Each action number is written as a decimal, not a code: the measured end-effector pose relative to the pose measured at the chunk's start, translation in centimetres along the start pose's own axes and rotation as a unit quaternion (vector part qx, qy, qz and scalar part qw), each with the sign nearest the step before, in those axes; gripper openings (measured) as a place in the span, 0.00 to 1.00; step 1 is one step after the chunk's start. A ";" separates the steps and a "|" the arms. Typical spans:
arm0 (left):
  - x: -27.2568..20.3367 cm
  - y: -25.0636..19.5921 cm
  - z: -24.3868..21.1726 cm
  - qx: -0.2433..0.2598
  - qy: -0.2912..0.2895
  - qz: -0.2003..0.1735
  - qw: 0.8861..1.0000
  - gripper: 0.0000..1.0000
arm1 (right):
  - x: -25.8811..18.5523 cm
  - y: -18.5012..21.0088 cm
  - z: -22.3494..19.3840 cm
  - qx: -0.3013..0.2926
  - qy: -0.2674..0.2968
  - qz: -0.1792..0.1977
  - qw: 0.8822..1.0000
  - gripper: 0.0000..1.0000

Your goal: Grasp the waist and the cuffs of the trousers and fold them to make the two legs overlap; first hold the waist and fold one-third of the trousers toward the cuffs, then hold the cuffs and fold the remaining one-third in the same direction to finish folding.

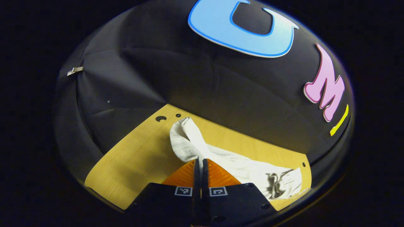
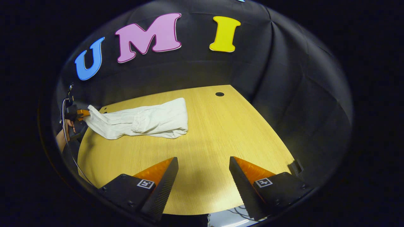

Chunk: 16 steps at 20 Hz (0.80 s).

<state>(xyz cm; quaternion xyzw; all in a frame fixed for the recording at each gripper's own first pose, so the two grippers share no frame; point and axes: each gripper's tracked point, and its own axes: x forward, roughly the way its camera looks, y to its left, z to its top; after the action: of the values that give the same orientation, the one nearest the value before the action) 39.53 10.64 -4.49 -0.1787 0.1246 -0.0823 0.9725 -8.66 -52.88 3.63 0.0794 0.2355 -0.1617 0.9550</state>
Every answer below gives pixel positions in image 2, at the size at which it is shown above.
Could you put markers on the black table clamp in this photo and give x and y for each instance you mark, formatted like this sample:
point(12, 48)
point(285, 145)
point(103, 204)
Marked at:
point(296, 167)

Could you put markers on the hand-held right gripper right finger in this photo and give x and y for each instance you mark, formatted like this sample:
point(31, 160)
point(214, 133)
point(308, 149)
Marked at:
point(243, 189)

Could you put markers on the white jeans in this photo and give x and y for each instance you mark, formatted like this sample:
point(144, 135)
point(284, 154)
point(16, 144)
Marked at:
point(151, 119)

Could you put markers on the black backdrop cloth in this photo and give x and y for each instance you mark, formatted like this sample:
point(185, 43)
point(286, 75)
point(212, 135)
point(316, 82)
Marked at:
point(284, 78)

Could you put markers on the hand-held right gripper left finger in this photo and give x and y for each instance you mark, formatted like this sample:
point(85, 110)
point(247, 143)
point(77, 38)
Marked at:
point(162, 189)

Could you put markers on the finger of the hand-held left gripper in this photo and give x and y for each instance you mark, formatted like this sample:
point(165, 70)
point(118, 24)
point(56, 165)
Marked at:
point(83, 113)

